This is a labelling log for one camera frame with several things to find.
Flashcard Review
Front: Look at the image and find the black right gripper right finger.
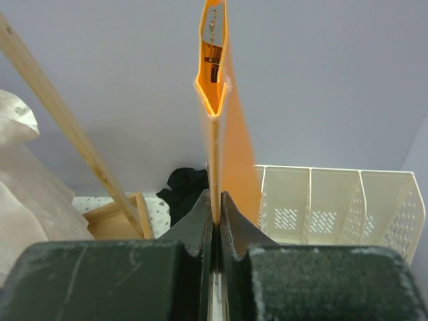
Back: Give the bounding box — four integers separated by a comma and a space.
219, 193, 427, 320

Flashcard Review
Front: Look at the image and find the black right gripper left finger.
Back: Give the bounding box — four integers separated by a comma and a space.
1, 191, 213, 320

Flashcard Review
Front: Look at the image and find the orange folder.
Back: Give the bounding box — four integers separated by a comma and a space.
194, 1, 261, 226

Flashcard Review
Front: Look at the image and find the wooden clothes rack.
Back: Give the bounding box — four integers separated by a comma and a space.
0, 13, 156, 241

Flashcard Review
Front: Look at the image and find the cream file organizer rack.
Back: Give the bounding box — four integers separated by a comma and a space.
256, 165, 425, 263

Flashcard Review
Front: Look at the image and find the black folded garment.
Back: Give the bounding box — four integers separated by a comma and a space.
156, 167, 209, 227

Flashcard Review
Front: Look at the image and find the white shirt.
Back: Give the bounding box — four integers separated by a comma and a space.
1, 90, 93, 282

